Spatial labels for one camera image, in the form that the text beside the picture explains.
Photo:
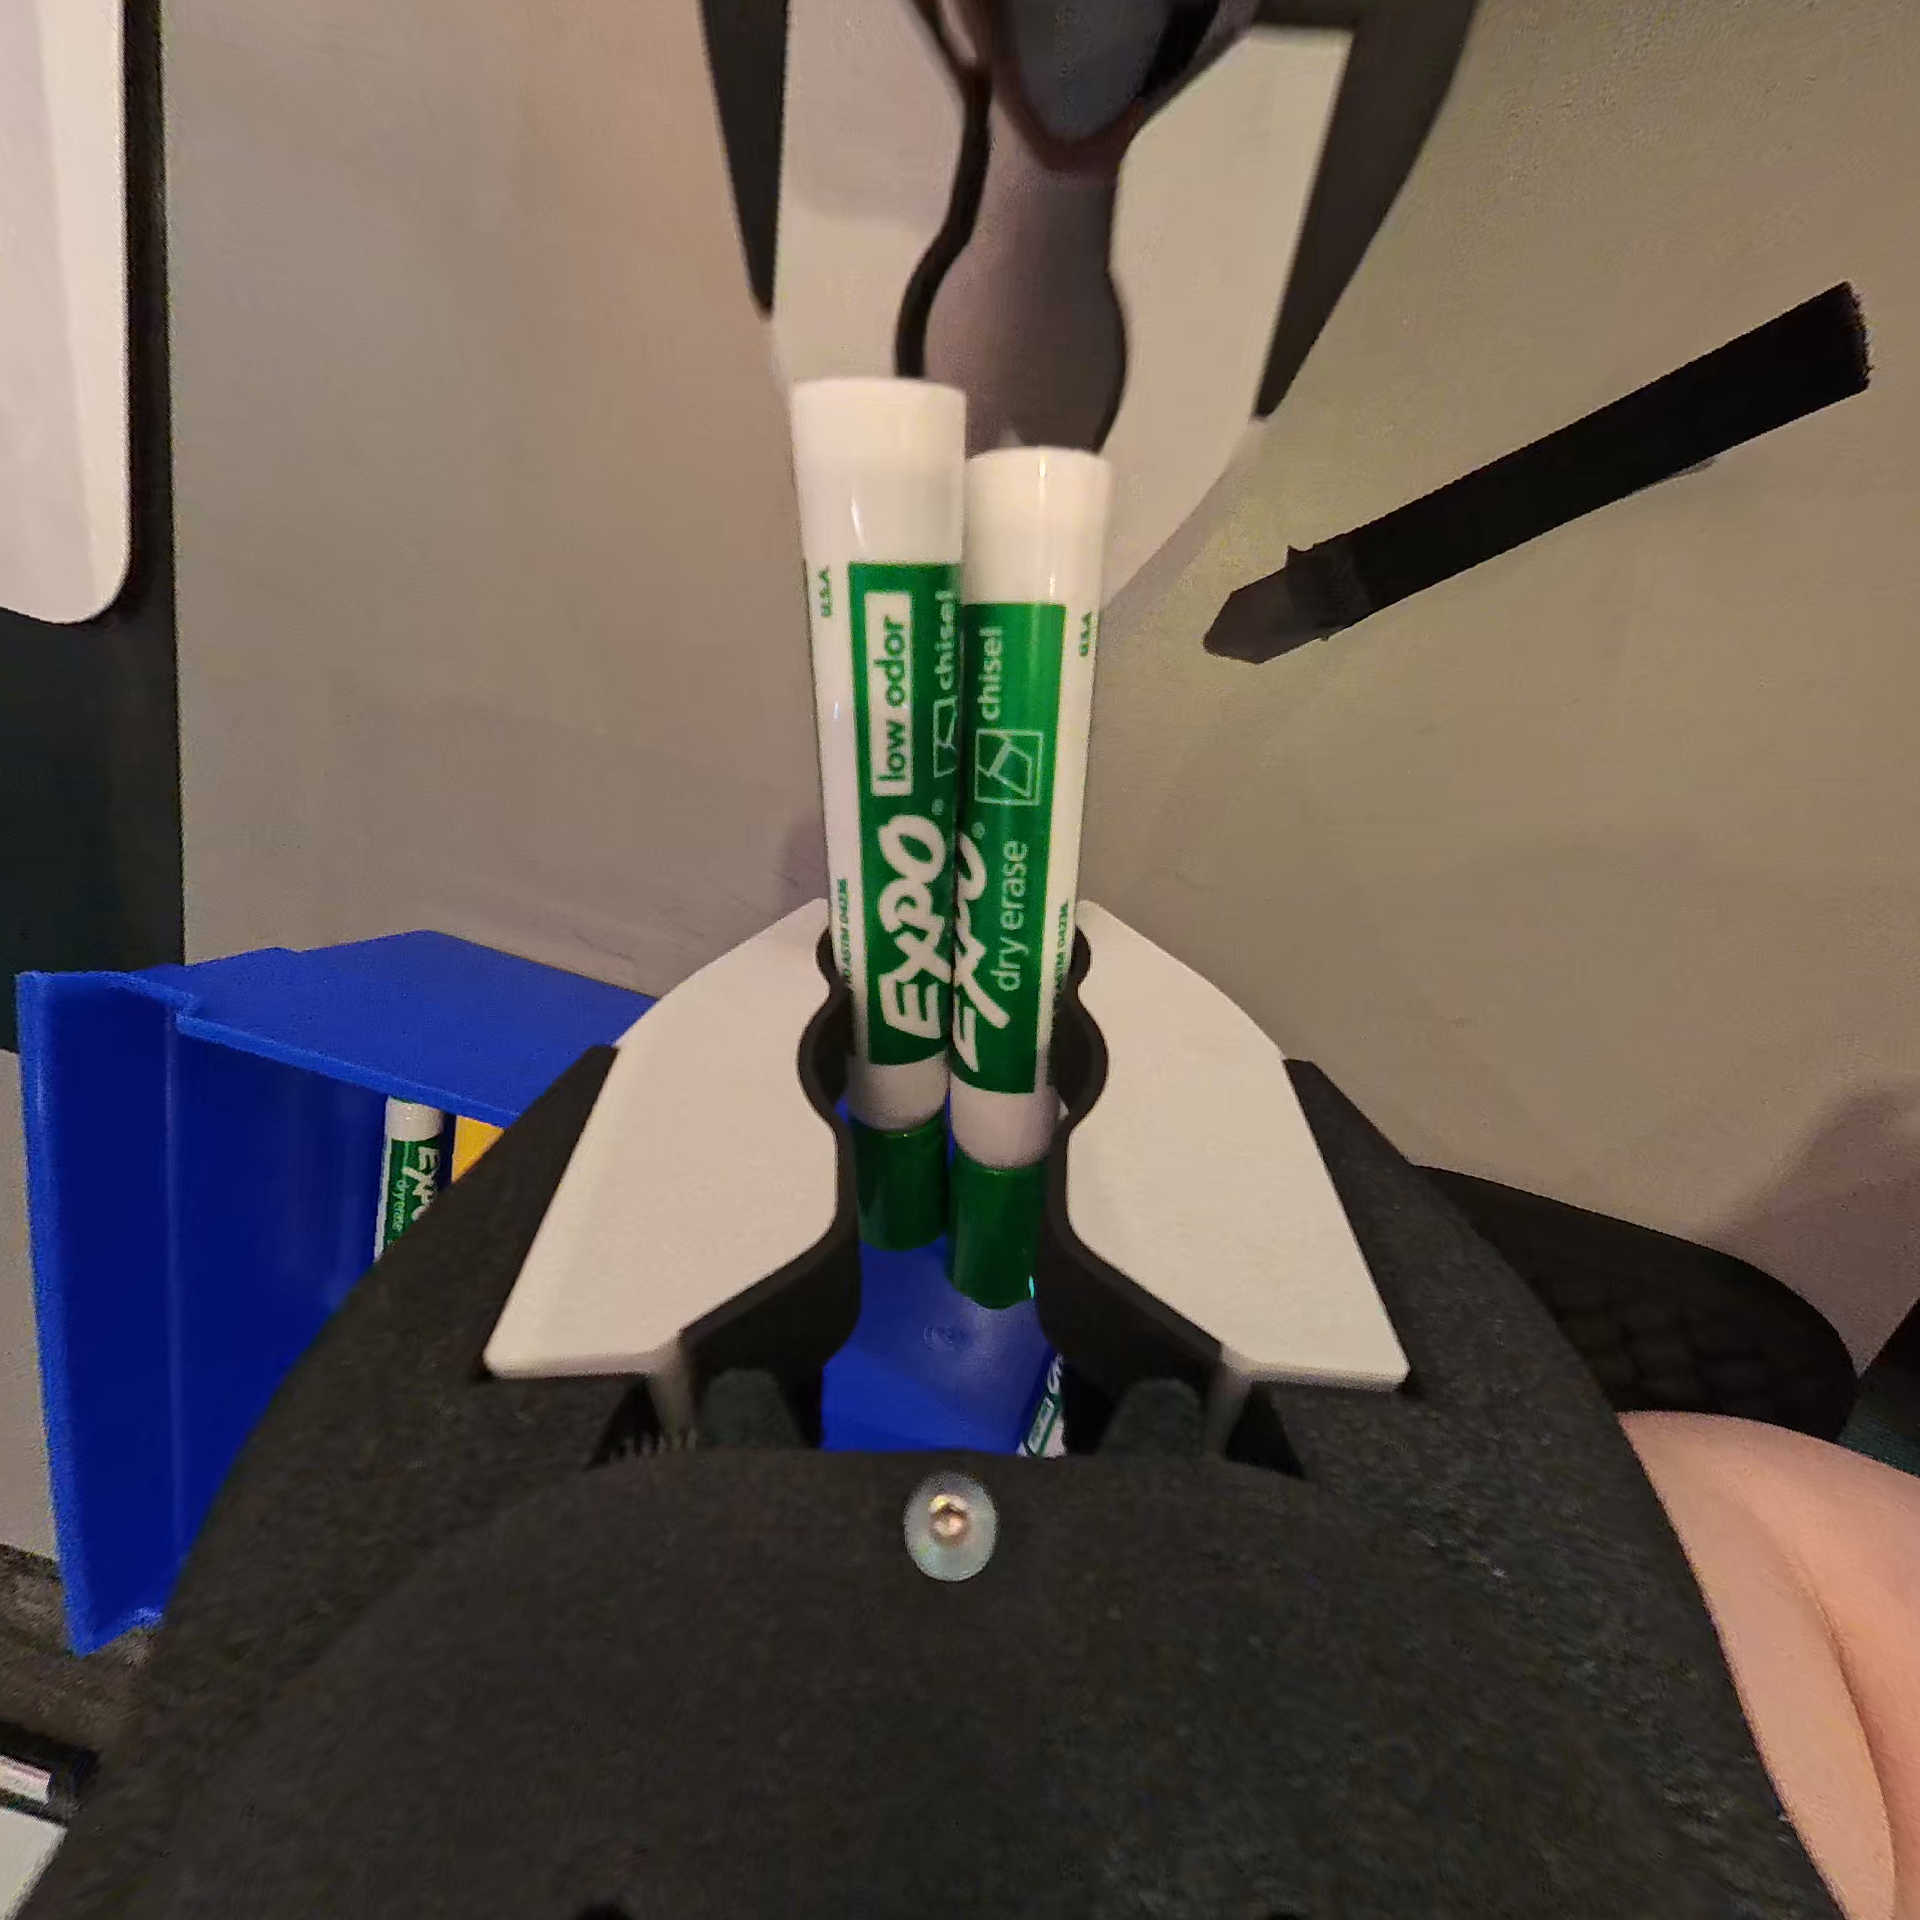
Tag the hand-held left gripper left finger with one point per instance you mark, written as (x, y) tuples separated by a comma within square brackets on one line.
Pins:
[(690, 1184)]

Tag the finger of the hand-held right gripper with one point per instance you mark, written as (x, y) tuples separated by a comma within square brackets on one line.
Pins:
[(855, 181), (1214, 270)]

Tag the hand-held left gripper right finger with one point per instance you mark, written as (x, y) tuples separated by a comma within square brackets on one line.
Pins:
[(1230, 1200)]

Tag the green dry erase marker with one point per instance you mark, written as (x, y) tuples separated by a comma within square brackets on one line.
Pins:
[(878, 600), (1035, 675), (407, 1184), (1042, 1411)]

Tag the blue plastic bin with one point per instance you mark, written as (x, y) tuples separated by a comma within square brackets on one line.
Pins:
[(225, 1276)]

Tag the person's left forearm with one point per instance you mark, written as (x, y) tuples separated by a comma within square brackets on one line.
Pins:
[(1800, 1651)]

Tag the yellow marker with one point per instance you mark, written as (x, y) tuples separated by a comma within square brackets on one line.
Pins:
[(473, 1149)]

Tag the black chair armrest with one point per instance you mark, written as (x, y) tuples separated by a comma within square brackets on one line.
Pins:
[(1680, 1307)]

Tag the white panel with black frame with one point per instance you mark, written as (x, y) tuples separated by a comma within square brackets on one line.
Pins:
[(53, 300)]

